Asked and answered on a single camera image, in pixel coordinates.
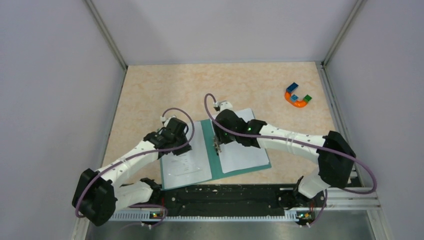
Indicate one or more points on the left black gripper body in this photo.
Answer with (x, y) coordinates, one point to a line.
(180, 140)

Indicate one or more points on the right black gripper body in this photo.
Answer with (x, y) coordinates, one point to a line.
(225, 138)

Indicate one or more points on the printed white paper sheet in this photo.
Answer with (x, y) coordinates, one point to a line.
(189, 168)

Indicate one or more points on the white paper sheets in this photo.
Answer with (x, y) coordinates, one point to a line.
(237, 159)

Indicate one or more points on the green plastic folder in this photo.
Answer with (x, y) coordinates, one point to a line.
(214, 160)

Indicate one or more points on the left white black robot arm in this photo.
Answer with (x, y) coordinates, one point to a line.
(102, 192)

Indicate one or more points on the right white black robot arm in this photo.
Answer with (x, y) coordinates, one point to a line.
(330, 152)

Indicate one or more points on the metal folder clip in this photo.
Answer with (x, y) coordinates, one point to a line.
(216, 146)

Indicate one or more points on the light blue toy brick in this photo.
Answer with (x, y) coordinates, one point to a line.
(293, 98)

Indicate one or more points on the dark blue toy brick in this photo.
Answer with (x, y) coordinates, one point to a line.
(292, 87)

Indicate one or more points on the orange curved toy block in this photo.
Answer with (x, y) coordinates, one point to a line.
(299, 103)

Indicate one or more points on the green toy brick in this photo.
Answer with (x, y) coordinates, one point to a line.
(307, 98)

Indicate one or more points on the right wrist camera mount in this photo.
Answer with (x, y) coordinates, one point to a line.
(222, 105)

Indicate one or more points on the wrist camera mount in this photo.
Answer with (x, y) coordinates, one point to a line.
(222, 105)
(164, 119)

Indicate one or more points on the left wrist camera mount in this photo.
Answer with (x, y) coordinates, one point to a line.
(164, 119)

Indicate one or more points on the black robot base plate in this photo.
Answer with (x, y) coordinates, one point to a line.
(232, 200)

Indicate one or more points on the grey slotted cable duct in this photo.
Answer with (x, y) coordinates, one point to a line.
(147, 216)

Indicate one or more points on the aluminium frame rail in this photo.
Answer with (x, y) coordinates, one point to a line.
(341, 200)

